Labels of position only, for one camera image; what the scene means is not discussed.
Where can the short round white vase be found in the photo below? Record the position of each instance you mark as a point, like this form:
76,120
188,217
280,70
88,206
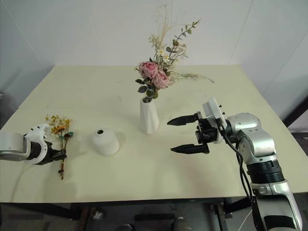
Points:
105,142

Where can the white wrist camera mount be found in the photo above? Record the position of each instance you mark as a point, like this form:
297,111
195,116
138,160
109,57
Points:
211,113
36,138

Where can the yellow dried flower bouquet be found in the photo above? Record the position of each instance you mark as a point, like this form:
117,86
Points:
61,130

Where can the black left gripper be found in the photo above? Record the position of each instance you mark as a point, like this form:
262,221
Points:
51,152

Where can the black metal table frame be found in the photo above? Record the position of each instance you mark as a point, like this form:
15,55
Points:
216,209

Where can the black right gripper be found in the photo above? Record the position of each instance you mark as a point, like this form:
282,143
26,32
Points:
204,134

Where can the pink rose flower bouquet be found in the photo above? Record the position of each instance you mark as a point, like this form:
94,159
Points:
154,74

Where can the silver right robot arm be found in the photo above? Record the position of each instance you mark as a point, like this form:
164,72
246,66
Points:
260,142

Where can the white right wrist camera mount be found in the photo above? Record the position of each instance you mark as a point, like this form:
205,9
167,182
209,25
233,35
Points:
211,113

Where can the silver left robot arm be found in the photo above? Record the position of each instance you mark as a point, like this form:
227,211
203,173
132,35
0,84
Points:
13,145

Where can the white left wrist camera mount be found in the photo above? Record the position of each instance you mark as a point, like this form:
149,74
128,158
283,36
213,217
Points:
36,138

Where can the tall twisted white vase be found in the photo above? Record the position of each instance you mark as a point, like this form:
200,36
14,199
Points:
148,118

